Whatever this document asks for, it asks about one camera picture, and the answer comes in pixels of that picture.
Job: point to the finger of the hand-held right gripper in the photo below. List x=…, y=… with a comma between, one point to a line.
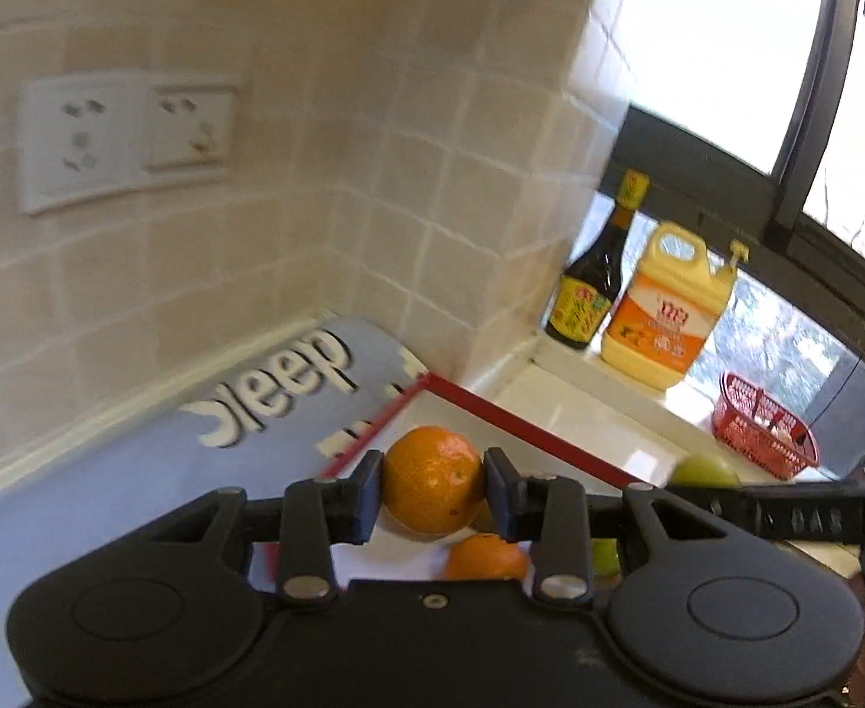
x=720, y=503

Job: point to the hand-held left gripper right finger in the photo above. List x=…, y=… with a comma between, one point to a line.
x=497, y=494

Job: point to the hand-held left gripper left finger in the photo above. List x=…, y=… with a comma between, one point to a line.
x=370, y=494

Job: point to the green apple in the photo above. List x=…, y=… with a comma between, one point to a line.
x=705, y=470
x=606, y=557

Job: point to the large orange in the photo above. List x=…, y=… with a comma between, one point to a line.
x=432, y=479

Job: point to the red gift box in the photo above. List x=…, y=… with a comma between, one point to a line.
x=432, y=409

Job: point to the small tangerine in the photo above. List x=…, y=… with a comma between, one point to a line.
x=485, y=559

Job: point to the red plastic basket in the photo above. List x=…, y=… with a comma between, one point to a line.
x=761, y=428

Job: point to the yellow detergent jug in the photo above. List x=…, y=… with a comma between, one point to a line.
x=665, y=317

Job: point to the dark soy sauce bottle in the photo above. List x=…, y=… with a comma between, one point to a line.
x=587, y=287

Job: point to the blue printed mat pink fringe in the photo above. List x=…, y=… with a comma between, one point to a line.
x=145, y=472

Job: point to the dark window frame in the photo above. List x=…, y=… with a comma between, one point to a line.
x=698, y=162

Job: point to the cream wall socket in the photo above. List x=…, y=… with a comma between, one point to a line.
x=185, y=127

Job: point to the white wall socket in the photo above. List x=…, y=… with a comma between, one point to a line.
x=78, y=144

